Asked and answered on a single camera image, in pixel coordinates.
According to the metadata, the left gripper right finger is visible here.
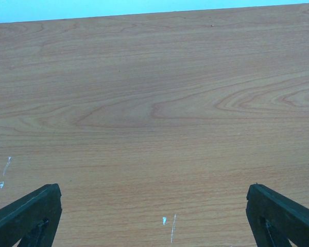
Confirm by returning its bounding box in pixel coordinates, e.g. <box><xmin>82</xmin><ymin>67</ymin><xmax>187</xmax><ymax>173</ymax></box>
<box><xmin>246</xmin><ymin>184</ymin><xmax>309</xmax><ymax>246</ymax></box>

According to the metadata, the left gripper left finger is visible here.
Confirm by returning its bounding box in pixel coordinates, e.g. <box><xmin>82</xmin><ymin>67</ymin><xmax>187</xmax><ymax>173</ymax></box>
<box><xmin>0</xmin><ymin>184</ymin><xmax>62</xmax><ymax>246</ymax></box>

